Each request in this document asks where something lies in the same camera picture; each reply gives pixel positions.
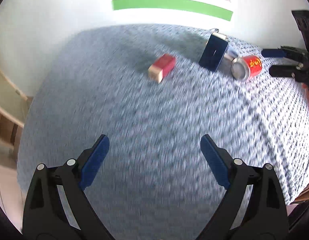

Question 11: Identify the wooden shelf furniture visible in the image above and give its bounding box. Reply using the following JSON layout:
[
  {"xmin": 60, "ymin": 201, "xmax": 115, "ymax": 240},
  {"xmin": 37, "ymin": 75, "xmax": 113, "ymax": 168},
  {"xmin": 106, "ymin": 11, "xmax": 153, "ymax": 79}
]
[{"xmin": 0, "ymin": 70, "xmax": 33, "ymax": 160}]

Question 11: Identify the dark navy box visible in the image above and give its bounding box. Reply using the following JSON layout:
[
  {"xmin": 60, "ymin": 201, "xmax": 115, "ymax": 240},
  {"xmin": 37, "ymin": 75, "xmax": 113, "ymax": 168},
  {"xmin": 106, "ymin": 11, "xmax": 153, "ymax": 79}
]
[{"xmin": 199, "ymin": 34, "xmax": 229, "ymax": 72}]

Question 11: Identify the red drink can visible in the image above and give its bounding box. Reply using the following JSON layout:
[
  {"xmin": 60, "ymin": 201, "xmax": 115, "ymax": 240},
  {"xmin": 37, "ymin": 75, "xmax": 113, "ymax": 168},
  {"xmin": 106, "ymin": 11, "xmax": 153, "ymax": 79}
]
[{"xmin": 231, "ymin": 55, "xmax": 262, "ymax": 82}]

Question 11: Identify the small red box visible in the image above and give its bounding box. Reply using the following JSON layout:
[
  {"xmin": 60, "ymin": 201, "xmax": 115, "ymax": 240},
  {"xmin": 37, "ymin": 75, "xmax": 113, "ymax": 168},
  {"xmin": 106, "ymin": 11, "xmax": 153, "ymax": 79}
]
[{"xmin": 148, "ymin": 54, "xmax": 176, "ymax": 83}]

